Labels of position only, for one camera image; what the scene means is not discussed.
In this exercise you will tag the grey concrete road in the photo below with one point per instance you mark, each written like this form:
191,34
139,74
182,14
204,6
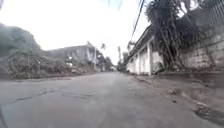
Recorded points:
100,103

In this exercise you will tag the grey building with pitched roof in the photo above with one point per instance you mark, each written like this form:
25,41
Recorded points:
78,52

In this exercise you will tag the white low building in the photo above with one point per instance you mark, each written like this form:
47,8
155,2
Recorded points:
141,56

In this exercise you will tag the vine-covered tree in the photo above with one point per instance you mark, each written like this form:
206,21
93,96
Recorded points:
166,30

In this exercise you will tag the overgrown bushy embankment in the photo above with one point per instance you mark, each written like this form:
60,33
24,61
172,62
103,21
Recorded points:
23,60

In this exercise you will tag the dirt roadside verge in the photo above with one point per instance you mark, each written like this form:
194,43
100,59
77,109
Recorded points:
190,91

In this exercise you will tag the utility pole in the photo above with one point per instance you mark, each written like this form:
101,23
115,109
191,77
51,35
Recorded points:
95,58

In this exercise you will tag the grey stone block wall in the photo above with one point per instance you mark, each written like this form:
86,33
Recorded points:
203,50

